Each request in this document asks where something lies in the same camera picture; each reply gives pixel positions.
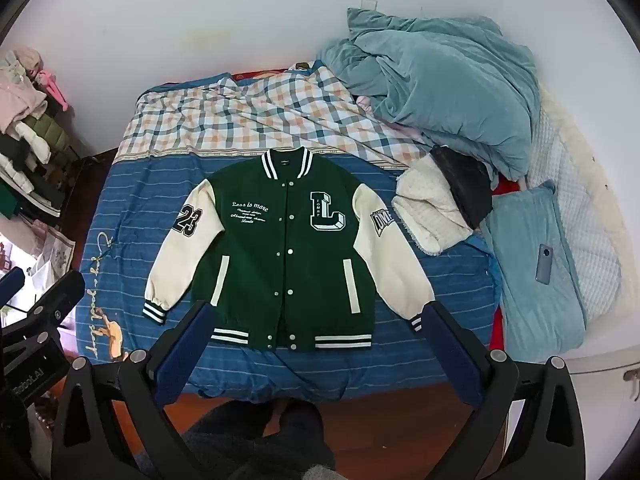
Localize light blue quilt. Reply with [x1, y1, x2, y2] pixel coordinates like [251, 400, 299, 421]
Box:
[315, 7, 543, 181]

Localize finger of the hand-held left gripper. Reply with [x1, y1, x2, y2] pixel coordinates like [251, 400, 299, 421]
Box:
[22, 270, 87, 333]
[0, 266, 27, 307]

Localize red bed sheet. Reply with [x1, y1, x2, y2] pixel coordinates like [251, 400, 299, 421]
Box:
[489, 305, 507, 352]

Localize white quilted mattress pad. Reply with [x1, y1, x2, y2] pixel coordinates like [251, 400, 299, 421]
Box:
[525, 85, 640, 321]

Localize person's dark trouser legs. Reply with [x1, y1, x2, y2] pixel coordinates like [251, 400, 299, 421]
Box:
[175, 400, 337, 480]

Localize pink floral cloth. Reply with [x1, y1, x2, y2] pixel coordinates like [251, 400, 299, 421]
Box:
[27, 224, 77, 288]

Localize light blue pillow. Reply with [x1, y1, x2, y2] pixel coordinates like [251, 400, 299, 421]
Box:
[480, 180, 588, 361]

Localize green varsity jacket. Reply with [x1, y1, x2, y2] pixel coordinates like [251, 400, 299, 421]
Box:
[142, 147, 436, 353]

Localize pile of hanging clothes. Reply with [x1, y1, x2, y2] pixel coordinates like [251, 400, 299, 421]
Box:
[0, 47, 81, 221]

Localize white bed frame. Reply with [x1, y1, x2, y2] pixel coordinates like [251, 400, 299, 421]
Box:
[560, 305, 640, 386]

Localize grey smartphone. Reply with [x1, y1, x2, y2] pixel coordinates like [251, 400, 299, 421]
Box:
[535, 243, 553, 285]

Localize dark cloth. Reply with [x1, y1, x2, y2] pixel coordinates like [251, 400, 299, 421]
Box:
[430, 145, 496, 231]

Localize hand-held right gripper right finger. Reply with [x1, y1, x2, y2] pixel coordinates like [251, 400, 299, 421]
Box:
[422, 300, 593, 480]

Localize plaid blanket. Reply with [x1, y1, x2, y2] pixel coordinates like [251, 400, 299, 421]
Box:
[114, 60, 436, 171]

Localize white knitted garment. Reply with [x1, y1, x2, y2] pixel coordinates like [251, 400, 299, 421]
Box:
[391, 152, 481, 256]

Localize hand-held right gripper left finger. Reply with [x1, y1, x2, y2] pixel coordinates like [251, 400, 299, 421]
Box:
[50, 300, 219, 480]

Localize blue striped bed sheet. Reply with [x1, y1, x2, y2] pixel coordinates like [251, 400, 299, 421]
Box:
[75, 152, 501, 403]

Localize pink clothes hanger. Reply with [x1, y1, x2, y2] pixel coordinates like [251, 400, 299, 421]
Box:
[37, 67, 70, 111]

